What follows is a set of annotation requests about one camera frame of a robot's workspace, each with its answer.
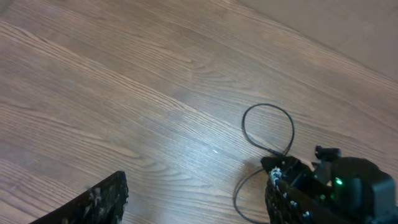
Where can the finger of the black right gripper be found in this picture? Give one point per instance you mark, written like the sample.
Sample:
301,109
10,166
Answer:
288,169

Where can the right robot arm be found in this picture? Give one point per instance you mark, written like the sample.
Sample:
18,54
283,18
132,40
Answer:
334,190

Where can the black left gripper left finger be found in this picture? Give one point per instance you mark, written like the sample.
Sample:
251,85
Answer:
103,203

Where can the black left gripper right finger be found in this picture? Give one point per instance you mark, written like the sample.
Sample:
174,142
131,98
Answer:
286,204

